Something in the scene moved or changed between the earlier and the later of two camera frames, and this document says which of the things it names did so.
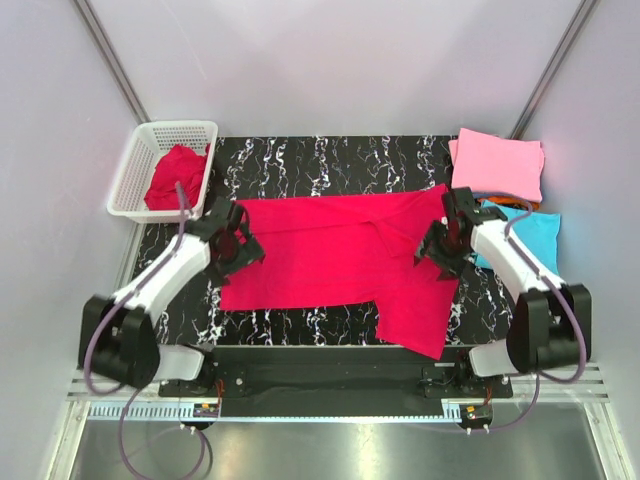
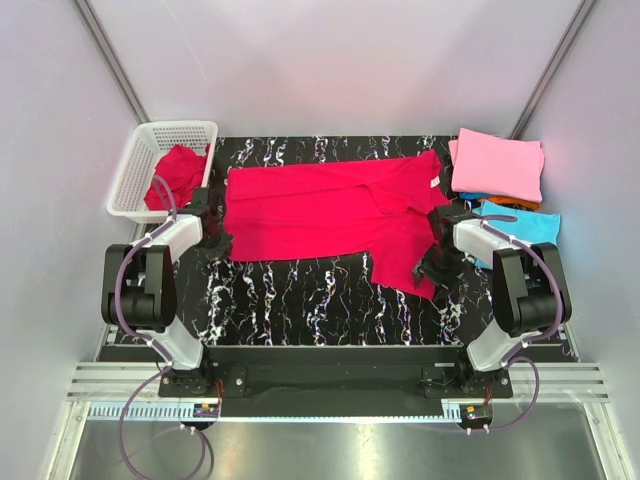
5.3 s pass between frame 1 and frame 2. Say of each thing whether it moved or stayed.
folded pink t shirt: stayed
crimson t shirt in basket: stayed
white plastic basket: stayed
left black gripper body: moved
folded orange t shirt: stayed
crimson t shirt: moved
